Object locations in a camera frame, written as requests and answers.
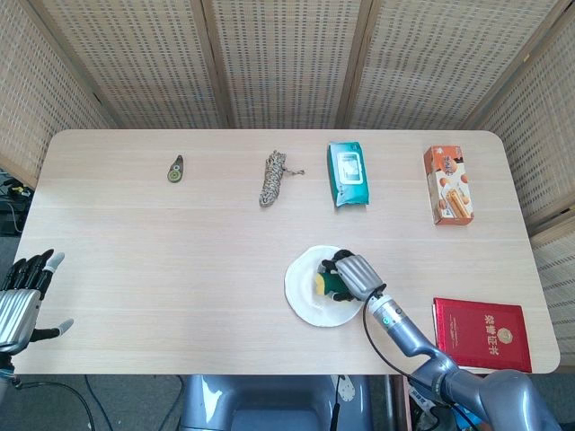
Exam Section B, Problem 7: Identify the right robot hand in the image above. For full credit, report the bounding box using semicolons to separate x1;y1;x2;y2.
317;249;387;303

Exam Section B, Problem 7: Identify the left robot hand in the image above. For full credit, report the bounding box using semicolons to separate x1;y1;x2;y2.
0;249;75;356

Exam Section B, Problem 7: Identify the green yellow sponge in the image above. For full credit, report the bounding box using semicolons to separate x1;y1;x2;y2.
314;268;348;297

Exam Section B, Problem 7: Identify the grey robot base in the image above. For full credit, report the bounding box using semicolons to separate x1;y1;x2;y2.
179;374;375;431

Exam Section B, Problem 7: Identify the white plate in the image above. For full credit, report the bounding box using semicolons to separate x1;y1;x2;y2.
284;244;366;329

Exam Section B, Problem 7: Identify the teal wet wipes pack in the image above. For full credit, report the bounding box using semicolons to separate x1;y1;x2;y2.
326;141;371;209

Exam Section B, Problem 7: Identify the orange biscuit box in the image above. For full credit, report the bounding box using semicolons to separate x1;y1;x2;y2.
422;145;475;227

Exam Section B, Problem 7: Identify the red certificate book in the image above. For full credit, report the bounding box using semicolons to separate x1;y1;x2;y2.
431;296;534;374

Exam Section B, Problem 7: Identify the green correction tape dispenser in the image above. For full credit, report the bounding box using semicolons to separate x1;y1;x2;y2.
165;154;184;185

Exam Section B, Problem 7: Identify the black cable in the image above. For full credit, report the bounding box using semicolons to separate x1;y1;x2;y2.
13;374;119;431

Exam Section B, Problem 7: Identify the braided rope bundle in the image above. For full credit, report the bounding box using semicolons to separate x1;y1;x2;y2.
258;150;306;208

